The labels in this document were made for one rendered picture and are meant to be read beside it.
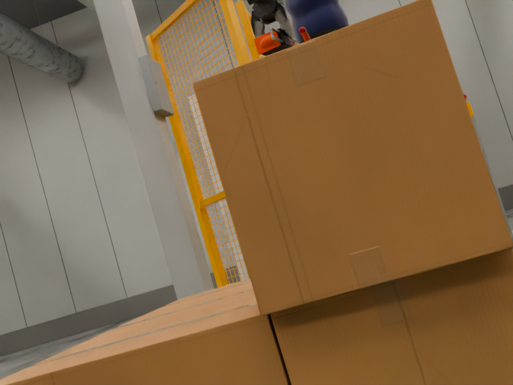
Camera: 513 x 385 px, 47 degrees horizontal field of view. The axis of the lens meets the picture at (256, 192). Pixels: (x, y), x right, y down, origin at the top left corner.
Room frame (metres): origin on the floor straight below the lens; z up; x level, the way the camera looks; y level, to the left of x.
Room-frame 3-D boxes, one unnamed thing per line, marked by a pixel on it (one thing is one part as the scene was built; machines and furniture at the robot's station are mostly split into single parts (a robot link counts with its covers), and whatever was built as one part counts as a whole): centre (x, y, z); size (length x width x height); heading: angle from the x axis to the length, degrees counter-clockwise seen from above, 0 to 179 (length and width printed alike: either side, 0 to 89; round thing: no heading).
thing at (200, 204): (3.33, 0.11, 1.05); 0.87 x 0.10 x 2.10; 41
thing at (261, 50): (1.73, -0.17, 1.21); 0.08 x 0.07 x 0.05; 155
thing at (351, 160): (1.22, -0.21, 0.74); 0.60 x 0.40 x 0.40; 168
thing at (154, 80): (3.12, 0.35, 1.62); 0.20 x 0.05 x 0.30; 169
